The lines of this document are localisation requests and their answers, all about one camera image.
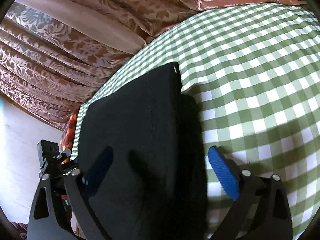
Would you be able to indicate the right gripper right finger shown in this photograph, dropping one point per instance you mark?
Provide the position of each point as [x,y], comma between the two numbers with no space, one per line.
[272,218]

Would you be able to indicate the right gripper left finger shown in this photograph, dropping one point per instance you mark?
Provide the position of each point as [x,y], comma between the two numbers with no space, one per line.
[55,197]

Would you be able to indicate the black pants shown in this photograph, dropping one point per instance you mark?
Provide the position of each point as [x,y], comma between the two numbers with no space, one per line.
[141,152]

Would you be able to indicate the colourful patterned pillow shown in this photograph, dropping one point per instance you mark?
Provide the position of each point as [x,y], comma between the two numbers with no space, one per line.
[68,134]

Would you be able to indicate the brown floral curtain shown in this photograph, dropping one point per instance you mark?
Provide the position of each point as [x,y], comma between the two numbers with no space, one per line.
[55,54]

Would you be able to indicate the green white checkered bedsheet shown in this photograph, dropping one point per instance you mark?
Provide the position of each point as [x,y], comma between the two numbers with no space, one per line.
[254,73]

